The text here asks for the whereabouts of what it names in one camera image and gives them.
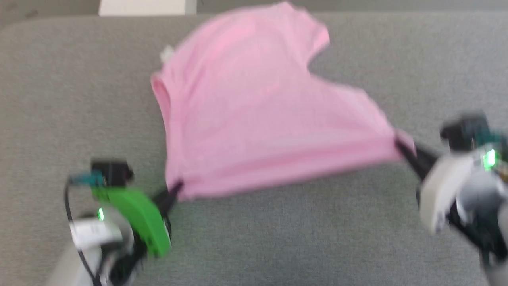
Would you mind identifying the pink t-shirt garment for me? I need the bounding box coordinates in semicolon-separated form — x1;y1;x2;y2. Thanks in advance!
150;2;416;201

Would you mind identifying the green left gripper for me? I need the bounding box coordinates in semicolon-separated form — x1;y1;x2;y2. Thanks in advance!
91;182;184;259

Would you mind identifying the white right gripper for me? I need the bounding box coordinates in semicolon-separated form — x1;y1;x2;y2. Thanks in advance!
394;137;475;236

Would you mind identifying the white square pillar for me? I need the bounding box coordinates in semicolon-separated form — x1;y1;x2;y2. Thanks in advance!
98;0;198;17

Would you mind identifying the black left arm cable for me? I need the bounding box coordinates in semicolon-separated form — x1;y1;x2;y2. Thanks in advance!
65;171;104;286

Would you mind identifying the grey fabric sofa cushion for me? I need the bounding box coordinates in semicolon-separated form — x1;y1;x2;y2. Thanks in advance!
0;11;508;286

